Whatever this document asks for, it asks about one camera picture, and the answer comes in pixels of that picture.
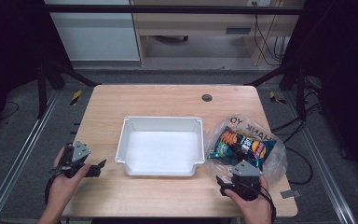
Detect black metal frame bar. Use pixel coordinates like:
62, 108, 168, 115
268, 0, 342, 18
43, 4, 306, 16

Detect light wooden desk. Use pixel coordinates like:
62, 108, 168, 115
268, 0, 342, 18
130, 0, 306, 67

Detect person's left hand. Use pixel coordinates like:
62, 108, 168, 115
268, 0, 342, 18
46, 147, 92, 209

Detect white cabinet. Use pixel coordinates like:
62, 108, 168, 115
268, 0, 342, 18
44, 0, 141, 62

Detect grey metal bracket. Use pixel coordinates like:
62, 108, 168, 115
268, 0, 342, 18
280, 189, 302, 200

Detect black wrist strap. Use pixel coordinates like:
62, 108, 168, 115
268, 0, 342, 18
44, 172, 61, 205
258, 183, 277, 224

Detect clear plastic bag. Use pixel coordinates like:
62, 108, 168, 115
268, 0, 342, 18
202, 113, 289, 189

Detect black metal stand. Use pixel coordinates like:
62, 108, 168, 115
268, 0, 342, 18
36, 60, 102, 119
245, 60, 309, 120

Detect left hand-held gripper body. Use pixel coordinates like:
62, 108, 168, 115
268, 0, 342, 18
49, 140, 92, 179

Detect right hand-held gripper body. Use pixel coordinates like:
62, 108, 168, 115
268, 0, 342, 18
228, 160, 264, 202

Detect blue snack packet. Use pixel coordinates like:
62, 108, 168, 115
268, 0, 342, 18
207, 125, 278, 171

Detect white plastic bin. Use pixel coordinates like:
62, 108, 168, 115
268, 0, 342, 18
114, 116, 206, 177

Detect aluminium floor rail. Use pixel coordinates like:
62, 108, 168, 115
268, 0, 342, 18
282, 91, 358, 224
0, 89, 62, 224

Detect person's right hand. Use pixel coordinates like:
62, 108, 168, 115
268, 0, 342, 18
224, 176, 274, 220

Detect yellow black tape marker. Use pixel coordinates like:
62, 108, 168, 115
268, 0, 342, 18
70, 89, 84, 107
268, 90, 287, 105

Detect black hanging cables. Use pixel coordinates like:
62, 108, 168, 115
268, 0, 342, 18
251, 1, 289, 67

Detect thin black floor cable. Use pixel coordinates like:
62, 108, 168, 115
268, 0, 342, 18
0, 100, 21, 121

